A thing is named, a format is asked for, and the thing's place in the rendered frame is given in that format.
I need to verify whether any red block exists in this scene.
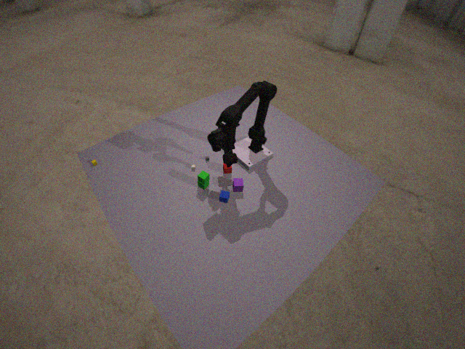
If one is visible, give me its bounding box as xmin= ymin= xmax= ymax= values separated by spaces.
xmin=223 ymin=163 xmax=232 ymax=174

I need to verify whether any blue block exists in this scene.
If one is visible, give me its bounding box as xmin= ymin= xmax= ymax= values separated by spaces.
xmin=219 ymin=190 xmax=230 ymax=204

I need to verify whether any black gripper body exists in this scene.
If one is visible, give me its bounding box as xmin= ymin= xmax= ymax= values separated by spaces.
xmin=223 ymin=138 xmax=238 ymax=164

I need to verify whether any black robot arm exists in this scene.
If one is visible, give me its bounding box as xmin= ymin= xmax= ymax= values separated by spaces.
xmin=207 ymin=81 xmax=277 ymax=153

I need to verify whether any purple block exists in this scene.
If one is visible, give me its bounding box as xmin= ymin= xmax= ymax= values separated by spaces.
xmin=232 ymin=178 xmax=243 ymax=192

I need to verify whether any green block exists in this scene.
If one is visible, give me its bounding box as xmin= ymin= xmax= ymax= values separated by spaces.
xmin=198 ymin=181 xmax=209 ymax=190
xmin=198 ymin=171 xmax=209 ymax=185

